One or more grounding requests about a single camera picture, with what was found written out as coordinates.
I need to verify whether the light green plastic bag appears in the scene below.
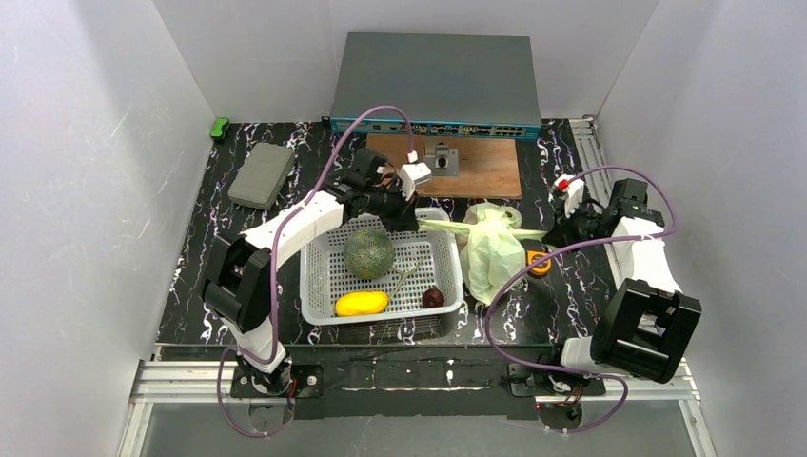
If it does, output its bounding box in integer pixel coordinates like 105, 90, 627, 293
420, 202, 548, 306

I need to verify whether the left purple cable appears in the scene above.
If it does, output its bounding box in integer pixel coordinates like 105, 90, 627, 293
216, 106, 418, 439

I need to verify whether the grey network switch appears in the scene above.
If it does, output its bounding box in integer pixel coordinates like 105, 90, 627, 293
329, 32, 541, 140

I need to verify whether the small metal bracket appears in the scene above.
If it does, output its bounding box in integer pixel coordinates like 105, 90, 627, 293
424, 143, 460, 178

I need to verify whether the dark red fake fruit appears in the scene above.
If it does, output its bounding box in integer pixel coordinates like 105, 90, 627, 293
422, 288, 445, 308

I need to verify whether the grey rectangular case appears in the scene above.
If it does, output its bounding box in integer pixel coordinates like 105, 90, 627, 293
227, 143, 295, 210

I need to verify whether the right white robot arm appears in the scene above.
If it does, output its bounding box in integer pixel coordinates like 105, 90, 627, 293
543, 175, 702, 384

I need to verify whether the yellow tape measure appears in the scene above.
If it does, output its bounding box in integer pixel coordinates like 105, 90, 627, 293
526, 250, 552, 278

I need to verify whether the green black small tool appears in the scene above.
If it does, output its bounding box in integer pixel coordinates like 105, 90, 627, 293
209, 117, 229, 142

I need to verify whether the yellow fake mango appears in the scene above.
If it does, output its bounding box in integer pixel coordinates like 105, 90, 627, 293
335, 290, 389, 317

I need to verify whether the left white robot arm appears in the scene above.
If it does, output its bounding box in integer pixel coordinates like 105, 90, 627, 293
201, 149, 433, 396

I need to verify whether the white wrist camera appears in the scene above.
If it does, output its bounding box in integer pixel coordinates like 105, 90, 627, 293
398, 150, 433, 200
552, 174, 585, 218

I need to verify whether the black base frame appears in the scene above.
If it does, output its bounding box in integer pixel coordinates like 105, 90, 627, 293
226, 345, 606, 420

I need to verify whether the white plastic basket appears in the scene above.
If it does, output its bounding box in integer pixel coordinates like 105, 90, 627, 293
300, 214, 463, 326

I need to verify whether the purple cable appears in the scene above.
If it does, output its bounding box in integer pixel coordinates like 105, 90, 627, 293
216, 106, 418, 439
482, 166, 679, 435

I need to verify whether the green fake melon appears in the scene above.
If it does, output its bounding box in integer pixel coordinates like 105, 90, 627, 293
343, 228, 396, 280

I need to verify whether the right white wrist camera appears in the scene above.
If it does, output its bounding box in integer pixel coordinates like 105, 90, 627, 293
552, 174, 585, 218

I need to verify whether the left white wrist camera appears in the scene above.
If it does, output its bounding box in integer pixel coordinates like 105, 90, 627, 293
398, 150, 433, 200

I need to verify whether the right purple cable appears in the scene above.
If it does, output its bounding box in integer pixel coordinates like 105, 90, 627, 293
482, 166, 679, 435

